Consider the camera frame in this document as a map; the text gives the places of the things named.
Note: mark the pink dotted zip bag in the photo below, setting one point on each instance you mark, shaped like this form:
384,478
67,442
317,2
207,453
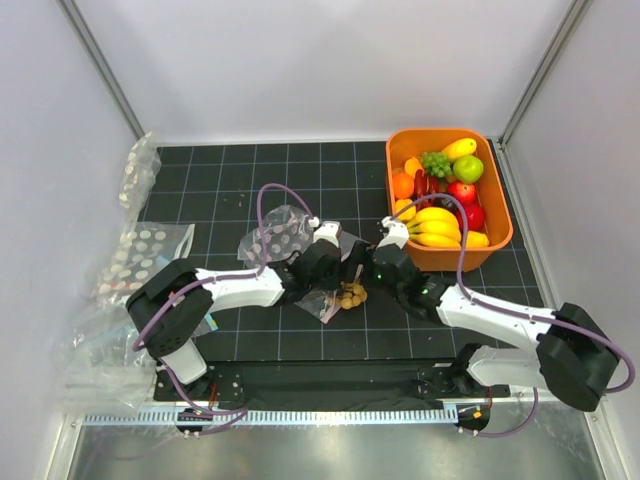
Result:
286,232

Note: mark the yellow lemon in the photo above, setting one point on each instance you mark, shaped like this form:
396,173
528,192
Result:
477,239

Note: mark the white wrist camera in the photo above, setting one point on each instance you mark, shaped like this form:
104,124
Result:
328,231
395,233

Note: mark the brown longan cluster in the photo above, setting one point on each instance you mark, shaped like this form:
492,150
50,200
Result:
351,295

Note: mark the dark purple fruit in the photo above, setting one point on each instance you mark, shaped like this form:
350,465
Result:
445,203

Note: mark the white slotted cable duct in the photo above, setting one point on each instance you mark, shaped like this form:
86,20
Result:
180,416

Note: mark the red apple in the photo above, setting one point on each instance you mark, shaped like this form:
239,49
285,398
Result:
475,216

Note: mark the green apple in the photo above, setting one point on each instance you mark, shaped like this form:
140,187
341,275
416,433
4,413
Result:
468,169

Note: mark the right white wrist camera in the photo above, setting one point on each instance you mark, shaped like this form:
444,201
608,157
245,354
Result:
395,233

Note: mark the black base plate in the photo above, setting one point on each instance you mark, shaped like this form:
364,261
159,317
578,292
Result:
338,385

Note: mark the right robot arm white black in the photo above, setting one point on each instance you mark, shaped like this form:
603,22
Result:
561,351

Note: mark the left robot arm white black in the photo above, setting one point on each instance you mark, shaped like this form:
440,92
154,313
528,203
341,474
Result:
168,308

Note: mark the crumpled clear plastic bag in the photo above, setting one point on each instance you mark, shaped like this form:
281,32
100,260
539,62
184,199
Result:
98,370

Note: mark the orange fruit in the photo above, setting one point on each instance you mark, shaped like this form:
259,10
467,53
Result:
403,186

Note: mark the white dotted bag with items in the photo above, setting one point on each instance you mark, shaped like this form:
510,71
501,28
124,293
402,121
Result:
140,253

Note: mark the yellow mango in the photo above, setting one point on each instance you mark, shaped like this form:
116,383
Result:
460,148

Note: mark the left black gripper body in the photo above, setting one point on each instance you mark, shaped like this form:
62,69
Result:
329,282

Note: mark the yellow bell pepper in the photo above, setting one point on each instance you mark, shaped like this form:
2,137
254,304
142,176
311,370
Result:
405,210

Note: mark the yellow banana bunch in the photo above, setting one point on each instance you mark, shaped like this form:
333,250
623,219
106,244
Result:
435,227

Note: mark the orange plastic basket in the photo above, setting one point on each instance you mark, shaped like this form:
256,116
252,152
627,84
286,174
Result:
410,142

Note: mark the green grapes bunch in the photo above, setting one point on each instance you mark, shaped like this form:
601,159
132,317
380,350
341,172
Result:
436,164

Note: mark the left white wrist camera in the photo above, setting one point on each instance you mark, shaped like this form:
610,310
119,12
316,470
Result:
328,231

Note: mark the red chili peppers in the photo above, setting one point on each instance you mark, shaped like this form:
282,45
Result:
424,184

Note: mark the white dotted bag upright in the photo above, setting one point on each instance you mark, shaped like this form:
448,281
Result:
142,166

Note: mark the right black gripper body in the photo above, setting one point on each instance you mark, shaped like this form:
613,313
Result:
390,287

